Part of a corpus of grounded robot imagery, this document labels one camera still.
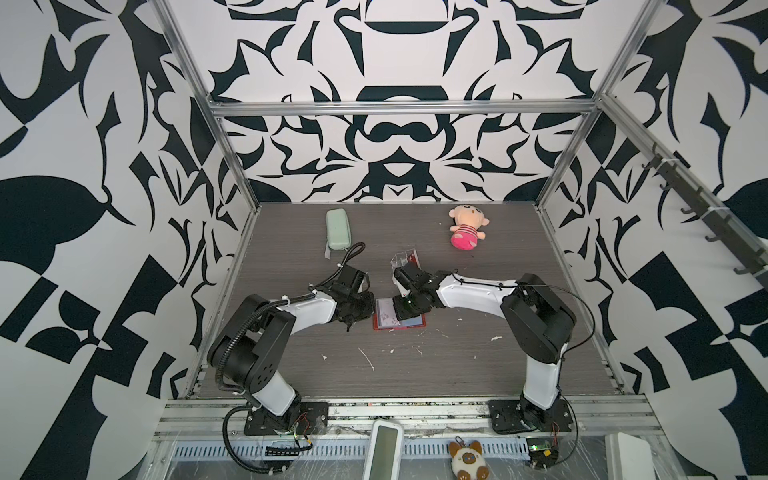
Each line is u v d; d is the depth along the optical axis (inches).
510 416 29.2
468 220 41.9
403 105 36.1
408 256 39.0
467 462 26.1
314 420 29.2
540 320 19.5
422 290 27.5
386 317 35.3
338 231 42.8
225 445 27.0
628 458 25.8
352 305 30.6
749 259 20.6
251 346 17.9
